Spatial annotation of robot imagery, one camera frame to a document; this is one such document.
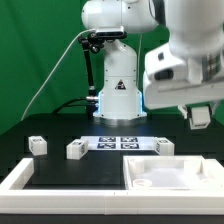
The grey mounted camera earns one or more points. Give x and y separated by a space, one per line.
111 32

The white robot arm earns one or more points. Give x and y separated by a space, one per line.
196 29

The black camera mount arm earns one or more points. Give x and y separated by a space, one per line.
83 41

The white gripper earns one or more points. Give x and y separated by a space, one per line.
170 81

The white U-shaped obstacle fence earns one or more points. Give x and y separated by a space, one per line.
15 199

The white AprilTag base plate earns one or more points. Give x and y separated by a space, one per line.
120 142

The white square table top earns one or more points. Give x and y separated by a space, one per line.
172 173

